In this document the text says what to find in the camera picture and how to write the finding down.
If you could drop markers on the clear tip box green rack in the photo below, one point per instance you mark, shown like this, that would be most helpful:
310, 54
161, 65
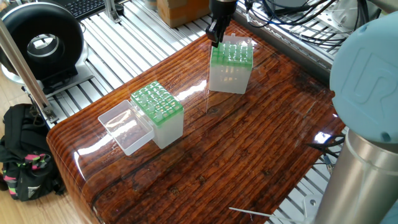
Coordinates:
168, 127

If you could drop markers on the white plastic device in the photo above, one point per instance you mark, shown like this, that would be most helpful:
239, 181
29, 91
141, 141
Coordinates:
347, 15

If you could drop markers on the black keyboard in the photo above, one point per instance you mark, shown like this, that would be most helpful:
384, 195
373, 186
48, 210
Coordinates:
84, 7

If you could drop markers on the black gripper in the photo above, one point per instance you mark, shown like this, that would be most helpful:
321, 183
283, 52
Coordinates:
222, 9

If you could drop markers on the aluminium frame post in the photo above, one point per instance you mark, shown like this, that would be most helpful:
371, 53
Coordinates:
25, 71

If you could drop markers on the black round device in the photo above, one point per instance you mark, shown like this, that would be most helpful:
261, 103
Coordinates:
62, 37

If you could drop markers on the glossy brown wooden board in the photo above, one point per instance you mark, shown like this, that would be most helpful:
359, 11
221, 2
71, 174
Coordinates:
249, 143

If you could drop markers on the clear tip box with tips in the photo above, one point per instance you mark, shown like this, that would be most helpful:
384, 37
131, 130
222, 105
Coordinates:
227, 81

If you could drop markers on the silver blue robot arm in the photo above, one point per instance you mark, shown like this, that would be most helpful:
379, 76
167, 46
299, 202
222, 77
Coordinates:
373, 93

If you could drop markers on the black backpack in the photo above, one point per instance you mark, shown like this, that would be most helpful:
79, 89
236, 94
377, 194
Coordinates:
25, 143

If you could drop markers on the aluminium bracket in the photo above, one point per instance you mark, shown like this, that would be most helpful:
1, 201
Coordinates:
114, 11

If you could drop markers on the brown cardboard box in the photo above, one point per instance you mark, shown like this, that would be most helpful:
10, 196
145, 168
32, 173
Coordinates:
183, 12

